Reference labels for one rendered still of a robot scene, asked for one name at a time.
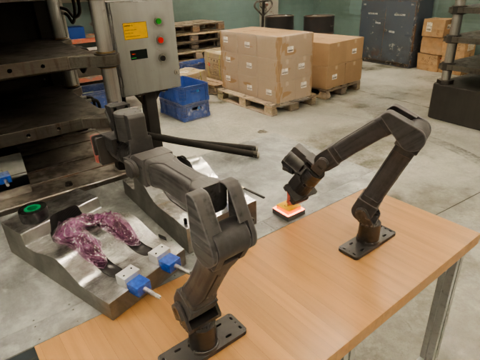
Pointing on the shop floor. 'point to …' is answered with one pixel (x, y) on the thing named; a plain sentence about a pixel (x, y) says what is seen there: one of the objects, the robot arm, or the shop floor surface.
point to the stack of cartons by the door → (431, 38)
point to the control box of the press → (145, 52)
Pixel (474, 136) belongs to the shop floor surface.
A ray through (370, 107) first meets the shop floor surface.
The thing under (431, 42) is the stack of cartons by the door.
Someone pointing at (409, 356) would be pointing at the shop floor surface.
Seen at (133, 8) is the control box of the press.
